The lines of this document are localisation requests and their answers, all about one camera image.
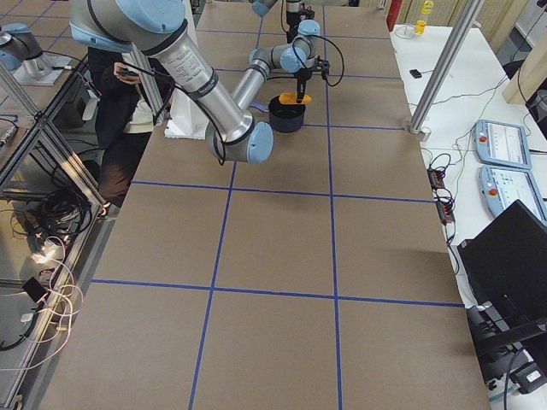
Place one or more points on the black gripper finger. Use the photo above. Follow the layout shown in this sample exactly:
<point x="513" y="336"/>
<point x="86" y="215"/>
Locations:
<point x="300" y="94"/>

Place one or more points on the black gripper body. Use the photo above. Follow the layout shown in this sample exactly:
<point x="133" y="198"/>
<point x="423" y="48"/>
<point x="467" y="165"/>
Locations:
<point x="291" y="19"/>
<point x="302" y="77"/>

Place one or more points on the yellow corn cob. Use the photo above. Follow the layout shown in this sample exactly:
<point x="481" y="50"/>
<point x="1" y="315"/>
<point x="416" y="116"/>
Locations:
<point x="293" y="99"/>

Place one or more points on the small black puck device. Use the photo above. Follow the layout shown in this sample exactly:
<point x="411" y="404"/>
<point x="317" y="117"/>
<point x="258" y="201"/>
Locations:
<point x="415" y="73"/>

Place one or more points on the yellow cup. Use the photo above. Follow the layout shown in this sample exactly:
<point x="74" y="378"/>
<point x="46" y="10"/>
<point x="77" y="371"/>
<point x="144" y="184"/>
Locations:
<point x="420" y="27"/>

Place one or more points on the smartphone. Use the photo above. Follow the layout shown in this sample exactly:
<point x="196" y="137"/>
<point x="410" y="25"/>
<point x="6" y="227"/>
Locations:
<point x="127" y="73"/>

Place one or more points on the seated person black hoodie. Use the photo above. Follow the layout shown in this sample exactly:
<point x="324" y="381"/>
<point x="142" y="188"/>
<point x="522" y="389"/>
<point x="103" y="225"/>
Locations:
<point x="124" y="122"/>

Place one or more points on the black power strip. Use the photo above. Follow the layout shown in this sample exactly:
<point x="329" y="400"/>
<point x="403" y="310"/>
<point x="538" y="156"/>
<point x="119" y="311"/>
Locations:
<point x="443" y="197"/>

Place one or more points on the upper teach pendant tablet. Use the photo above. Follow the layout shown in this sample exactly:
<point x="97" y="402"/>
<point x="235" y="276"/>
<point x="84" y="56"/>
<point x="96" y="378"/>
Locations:
<point x="502" y="144"/>

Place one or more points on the teach pendant tablet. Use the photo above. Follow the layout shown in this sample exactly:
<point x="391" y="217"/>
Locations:
<point x="501" y="186"/>
<point x="502" y="144"/>

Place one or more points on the lower teach pendant tablet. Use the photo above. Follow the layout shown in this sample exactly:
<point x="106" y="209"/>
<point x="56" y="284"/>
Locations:
<point x="501" y="186"/>

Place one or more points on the black laptop computer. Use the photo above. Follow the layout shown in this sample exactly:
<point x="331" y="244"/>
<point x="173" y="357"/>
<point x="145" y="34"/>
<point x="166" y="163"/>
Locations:
<point x="507" y="261"/>

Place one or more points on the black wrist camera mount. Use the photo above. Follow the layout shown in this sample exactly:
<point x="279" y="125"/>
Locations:
<point x="322" y="67"/>

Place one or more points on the dark blue saucepan purple handle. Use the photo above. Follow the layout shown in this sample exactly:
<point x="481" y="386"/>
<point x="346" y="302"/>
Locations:
<point x="282" y="117"/>

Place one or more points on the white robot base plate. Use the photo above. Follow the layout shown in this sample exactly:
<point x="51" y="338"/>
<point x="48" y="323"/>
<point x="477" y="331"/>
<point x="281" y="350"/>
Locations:
<point x="179" y="127"/>

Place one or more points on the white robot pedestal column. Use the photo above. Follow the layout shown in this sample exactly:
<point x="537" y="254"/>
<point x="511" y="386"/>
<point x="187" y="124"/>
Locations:
<point x="183" y="106"/>

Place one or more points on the aluminium frame post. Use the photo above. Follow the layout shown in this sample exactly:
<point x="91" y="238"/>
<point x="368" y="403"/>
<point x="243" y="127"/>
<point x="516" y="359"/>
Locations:
<point x="454" y="42"/>

